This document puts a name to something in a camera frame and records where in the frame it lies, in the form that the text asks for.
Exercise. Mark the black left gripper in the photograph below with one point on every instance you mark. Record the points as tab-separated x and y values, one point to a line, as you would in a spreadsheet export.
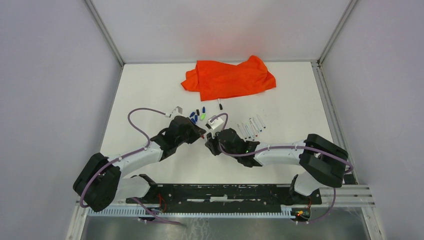
196	131

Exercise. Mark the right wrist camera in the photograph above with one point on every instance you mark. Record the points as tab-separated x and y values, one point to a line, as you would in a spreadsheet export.
215	125

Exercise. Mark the black capped white pen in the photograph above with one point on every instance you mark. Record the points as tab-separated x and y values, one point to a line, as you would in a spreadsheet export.
241	131

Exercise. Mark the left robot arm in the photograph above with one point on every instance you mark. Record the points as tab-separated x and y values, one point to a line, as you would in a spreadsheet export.
104	179

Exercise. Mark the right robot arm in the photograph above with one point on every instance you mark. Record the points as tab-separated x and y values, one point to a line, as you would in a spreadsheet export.
325	164

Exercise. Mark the orange cloth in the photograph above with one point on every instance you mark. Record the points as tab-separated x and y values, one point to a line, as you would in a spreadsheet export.
218	80

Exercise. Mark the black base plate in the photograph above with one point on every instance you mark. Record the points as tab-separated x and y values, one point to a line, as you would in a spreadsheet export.
225	198

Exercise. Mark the aluminium frame rail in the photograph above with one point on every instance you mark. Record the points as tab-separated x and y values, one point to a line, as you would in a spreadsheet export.
347	195

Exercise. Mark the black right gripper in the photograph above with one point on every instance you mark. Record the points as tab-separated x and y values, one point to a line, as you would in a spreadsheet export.
211	143

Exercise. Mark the blue capped pen left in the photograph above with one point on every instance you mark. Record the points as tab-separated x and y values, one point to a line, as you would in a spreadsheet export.
250	132

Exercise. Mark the black pen near cloth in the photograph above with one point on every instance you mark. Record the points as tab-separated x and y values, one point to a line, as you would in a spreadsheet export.
220	104

